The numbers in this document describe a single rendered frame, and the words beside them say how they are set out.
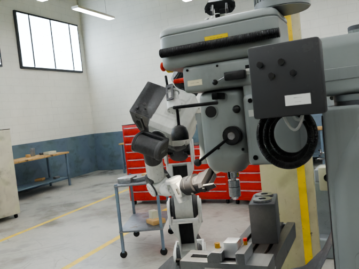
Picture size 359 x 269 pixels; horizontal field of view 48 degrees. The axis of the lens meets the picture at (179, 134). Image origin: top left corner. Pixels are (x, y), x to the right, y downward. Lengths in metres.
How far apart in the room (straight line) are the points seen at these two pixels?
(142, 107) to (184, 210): 0.66
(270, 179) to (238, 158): 1.88
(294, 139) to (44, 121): 10.47
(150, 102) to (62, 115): 10.20
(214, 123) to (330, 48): 0.48
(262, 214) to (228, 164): 0.45
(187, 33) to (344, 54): 0.55
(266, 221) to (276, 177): 1.48
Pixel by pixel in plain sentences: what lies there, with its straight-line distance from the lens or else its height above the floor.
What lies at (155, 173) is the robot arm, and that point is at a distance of 2.01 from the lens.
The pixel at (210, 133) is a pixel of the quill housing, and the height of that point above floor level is 1.47.
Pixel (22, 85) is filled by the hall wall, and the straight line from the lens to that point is 11.21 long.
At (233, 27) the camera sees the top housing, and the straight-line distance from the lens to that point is 1.48.
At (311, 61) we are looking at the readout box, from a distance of 1.16.
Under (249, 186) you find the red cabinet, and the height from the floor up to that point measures 0.31.
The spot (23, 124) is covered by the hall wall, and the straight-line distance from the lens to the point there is 11.06.
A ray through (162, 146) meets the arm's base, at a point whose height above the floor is 1.41.
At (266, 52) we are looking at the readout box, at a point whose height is 1.70.
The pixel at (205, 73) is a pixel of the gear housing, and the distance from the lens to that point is 1.50.
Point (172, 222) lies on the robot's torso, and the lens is 2.37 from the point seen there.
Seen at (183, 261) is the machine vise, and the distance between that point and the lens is 1.63.
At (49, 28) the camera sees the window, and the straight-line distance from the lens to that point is 12.32.
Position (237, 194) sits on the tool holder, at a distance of 1.62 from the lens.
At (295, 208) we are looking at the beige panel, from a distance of 3.40.
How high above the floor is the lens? 1.56
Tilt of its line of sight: 3 degrees down
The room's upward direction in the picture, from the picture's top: 6 degrees counter-clockwise
